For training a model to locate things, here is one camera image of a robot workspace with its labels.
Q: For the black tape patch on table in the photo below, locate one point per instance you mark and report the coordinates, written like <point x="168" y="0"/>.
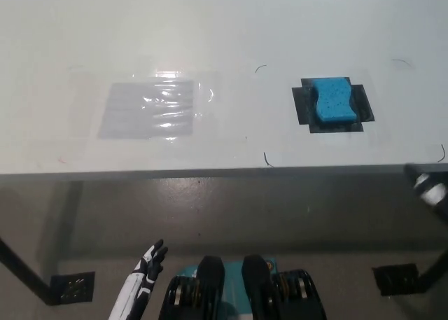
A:
<point x="301" y="106"/>

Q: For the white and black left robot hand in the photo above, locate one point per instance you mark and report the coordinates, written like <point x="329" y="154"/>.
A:
<point x="138" y="281"/>

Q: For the grey tape patch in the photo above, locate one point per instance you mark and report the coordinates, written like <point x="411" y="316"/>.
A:
<point x="129" y="117"/>

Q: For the blue soft sponge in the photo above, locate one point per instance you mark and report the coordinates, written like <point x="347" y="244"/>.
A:
<point x="334" y="101"/>

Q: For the clear glossy plastic film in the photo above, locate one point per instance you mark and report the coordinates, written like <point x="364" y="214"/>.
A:
<point x="206" y="93"/>

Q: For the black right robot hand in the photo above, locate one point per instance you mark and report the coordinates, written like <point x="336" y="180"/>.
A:
<point x="428" y="190"/>

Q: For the black table leg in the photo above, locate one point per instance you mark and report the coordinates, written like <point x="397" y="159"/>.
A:
<point x="437" y="267"/>
<point x="24" y="267"/>

